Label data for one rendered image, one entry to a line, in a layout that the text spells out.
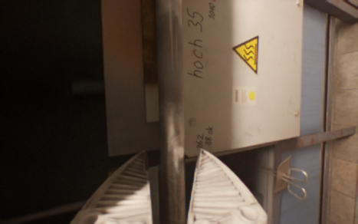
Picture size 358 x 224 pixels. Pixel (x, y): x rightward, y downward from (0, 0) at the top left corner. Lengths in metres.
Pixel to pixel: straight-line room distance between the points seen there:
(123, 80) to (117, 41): 0.09
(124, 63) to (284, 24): 0.43
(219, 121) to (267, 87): 0.17
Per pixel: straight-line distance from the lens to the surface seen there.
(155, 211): 0.44
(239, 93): 0.34
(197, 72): 0.28
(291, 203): 1.09
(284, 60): 0.49
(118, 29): 0.40
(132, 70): 0.37
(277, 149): 0.73
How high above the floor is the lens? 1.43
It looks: 23 degrees down
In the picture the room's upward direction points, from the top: 93 degrees counter-clockwise
